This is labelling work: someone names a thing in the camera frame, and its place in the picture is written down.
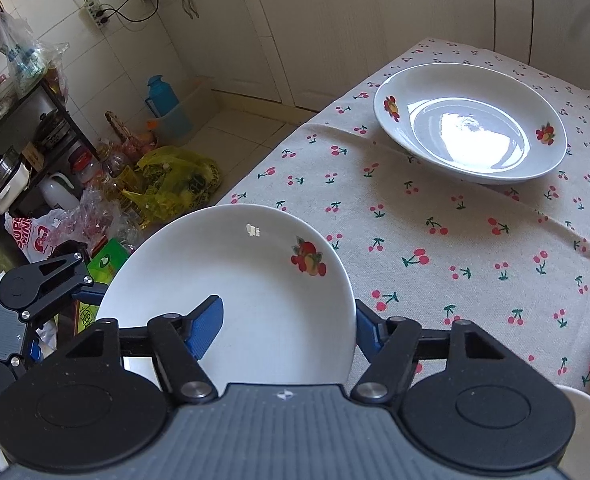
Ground white plate with fruit print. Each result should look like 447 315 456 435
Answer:
98 204 356 390

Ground white bowl front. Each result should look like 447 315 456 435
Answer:
557 385 590 480

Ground white kitchen cabinets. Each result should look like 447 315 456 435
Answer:
148 0 590 110

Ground white kettle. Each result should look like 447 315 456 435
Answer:
38 172 80 211

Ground black shelf rack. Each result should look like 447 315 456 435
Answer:
0 5 97 217

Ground yellow plastic bag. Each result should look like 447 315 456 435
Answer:
121 146 222 224

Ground cherry print tablecloth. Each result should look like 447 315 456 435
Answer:
216 38 590 394

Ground blue thermos jug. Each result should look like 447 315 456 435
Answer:
145 75 180 117

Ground white power strip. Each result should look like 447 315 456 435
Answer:
83 0 109 28

